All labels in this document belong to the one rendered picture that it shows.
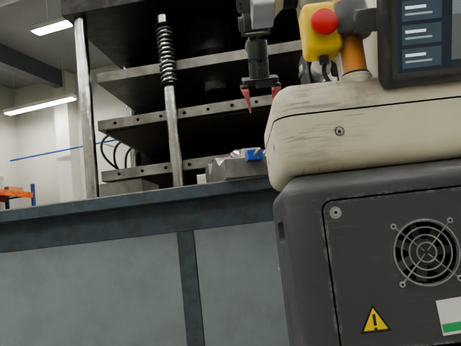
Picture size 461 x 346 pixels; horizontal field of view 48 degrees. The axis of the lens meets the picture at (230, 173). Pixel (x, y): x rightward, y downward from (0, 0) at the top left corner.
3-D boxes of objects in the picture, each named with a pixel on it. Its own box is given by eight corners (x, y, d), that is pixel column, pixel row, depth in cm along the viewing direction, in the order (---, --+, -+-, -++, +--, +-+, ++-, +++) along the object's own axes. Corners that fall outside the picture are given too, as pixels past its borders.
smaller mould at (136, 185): (143, 199, 173) (141, 178, 174) (100, 204, 175) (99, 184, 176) (160, 203, 193) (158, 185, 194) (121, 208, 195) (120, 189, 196)
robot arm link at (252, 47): (247, 38, 142) (267, 36, 143) (245, 36, 149) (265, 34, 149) (249, 63, 145) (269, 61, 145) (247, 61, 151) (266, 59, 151)
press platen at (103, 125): (326, 96, 237) (324, 86, 238) (97, 130, 252) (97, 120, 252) (322, 130, 309) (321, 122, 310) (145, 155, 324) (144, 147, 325)
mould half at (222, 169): (315, 169, 149) (310, 132, 151) (226, 178, 145) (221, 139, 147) (275, 191, 198) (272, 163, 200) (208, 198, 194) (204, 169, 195)
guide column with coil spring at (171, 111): (193, 288, 230) (166, 13, 249) (181, 290, 231) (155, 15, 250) (196, 287, 235) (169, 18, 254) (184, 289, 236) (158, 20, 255)
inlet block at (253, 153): (269, 159, 139) (267, 139, 139) (251, 160, 138) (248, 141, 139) (259, 167, 151) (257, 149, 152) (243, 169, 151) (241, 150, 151)
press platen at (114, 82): (318, 47, 243) (317, 36, 244) (96, 83, 258) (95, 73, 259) (317, 89, 312) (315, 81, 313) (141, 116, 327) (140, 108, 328)
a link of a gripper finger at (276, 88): (256, 110, 155) (253, 78, 152) (279, 107, 155) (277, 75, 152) (258, 114, 149) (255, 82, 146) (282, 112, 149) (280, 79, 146)
